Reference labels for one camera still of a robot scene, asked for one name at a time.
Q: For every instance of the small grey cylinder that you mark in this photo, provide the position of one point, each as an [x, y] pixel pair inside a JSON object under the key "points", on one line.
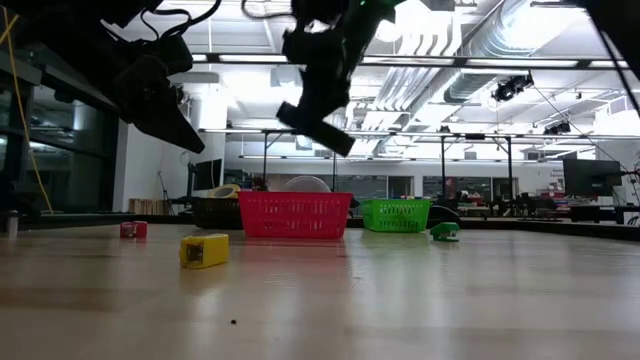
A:
{"points": [[12, 223]]}

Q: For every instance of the green mini stapler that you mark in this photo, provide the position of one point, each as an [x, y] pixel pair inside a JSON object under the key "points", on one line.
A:
{"points": [[445, 232]]}

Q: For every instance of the black metal gantry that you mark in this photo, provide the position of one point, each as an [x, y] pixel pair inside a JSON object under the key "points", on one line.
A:
{"points": [[300, 132]]}

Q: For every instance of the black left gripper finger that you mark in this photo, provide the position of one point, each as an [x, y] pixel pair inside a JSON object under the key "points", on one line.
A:
{"points": [[170, 127]]}

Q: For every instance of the yellow tape roll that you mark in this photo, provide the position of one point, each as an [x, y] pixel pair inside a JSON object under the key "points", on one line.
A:
{"points": [[216, 192]]}

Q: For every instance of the black plastic bin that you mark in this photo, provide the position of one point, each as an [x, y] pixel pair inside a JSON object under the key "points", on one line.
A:
{"points": [[215, 215]]}

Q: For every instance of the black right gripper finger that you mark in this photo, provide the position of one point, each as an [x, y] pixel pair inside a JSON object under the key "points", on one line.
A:
{"points": [[325, 92]]}

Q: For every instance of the black aluminium frame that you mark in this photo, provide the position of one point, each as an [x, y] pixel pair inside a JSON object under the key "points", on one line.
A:
{"points": [[525, 226]]}

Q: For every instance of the black computer monitor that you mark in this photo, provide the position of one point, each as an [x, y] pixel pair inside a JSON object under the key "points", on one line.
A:
{"points": [[591, 177], [207, 174]]}

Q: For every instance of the wooden crate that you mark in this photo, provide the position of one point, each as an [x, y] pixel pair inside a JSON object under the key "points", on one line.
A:
{"points": [[147, 206]]}

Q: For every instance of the red plastic basket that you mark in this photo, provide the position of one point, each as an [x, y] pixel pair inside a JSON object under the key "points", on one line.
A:
{"points": [[295, 196]]}

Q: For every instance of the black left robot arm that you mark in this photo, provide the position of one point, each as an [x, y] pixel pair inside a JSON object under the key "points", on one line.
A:
{"points": [[60, 40]]}

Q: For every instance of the green plastic basket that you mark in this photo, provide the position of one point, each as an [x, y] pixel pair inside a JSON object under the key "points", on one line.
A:
{"points": [[395, 202]]}

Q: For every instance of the white dome lamp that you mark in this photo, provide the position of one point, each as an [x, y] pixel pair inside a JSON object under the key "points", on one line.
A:
{"points": [[307, 184]]}

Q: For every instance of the black ceiling spotlight cluster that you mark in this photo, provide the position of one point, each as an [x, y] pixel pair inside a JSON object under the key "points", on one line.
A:
{"points": [[512, 87]]}

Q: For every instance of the red mini stapler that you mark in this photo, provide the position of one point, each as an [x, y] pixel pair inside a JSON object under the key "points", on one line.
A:
{"points": [[137, 230]]}

